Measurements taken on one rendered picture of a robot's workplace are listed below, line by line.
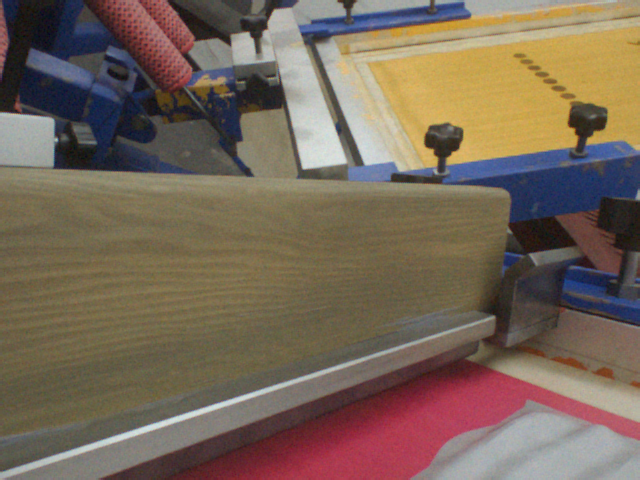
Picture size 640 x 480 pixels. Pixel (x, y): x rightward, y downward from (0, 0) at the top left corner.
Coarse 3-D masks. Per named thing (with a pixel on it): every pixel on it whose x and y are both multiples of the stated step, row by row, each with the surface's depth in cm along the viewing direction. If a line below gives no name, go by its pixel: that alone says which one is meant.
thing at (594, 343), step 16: (560, 320) 35; (576, 320) 35; (592, 320) 34; (608, 320) 34; (544, 336) 36; (560, 336) 36; (576, 336) 35; (592, 336) 34; (608, 336) 34; (624, 336) 33; (528, 352) 37; (544, 352) 36; (560, 352) 36; (576, 352) 35; (592, 352) 34; (608, 352) 34; (624, 352) 33; (592, 368) 34; (608, 368) 34; (624, 368) 33
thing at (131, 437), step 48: (384, 336) 24; (432, 336) 25; (480, 336) 28; (240, 384) 18; (288, 384) 19; (336, 384) 21; (48, 432) 14; (96, 432) 15; (144, 432) 15; (192, 432) 16
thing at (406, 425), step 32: (416, 384) 30; (448, 384) 30; (480, 384) 31; (512, 384) 31; (320, 416) 25; (352, 416) 26; (384, 416) 26; (416, 416) 26; (448, 416) 27; (480, 416) 27; (576, 416) 28; (608, 416) 28; (256, 448) 22; (288, 448) 22; (320, 448) 23; (352, 448) 23; (384, 448) 23; (416, 448) 23
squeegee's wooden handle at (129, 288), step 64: (0, 192) 13; (64, 192) 14; (128, 192) 15; (192, 192) 17; (256, 192) 18; (320, 192) 20; (384, 192) 23; (448, 192) 27; (0, 256) 13; (64, 256) 14; (128, 256) 15; (192, 256) 17; (256, 256) 19; (320, 256) 21; (384, 256) 24; (448, 256) 28; (0, 320) 13; (64, 320) 14; (128, 320) 16; (192, 320) 17; (256, 320) 19; (320, 320) 21; (384, 320) 24; (0, 384) 13; (64, 384) 14; (128, 384) 16; (192, 384) 17
